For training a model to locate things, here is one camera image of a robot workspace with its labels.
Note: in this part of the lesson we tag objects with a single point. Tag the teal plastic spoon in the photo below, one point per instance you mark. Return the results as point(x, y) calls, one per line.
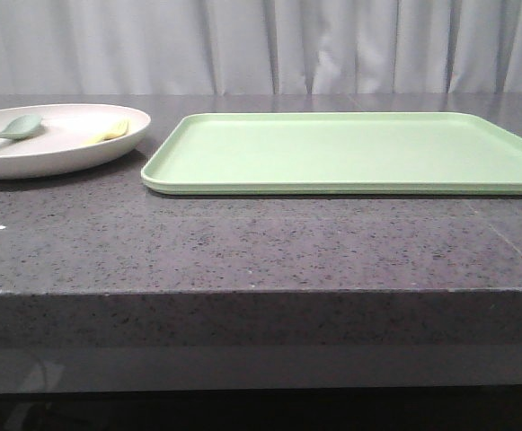
point(22, 127)

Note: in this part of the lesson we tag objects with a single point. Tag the beige round plate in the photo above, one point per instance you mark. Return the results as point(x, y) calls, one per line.
point(59, 146)

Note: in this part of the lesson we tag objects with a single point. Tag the light green plastic tray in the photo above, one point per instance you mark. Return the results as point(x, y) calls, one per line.
point(447, 153)

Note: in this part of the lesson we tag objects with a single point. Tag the yellow plastic fork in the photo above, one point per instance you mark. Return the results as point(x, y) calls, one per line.
point(118, 129)

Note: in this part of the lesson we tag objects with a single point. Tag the white curtain backdrop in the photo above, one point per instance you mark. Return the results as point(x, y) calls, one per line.
point(259, 47)

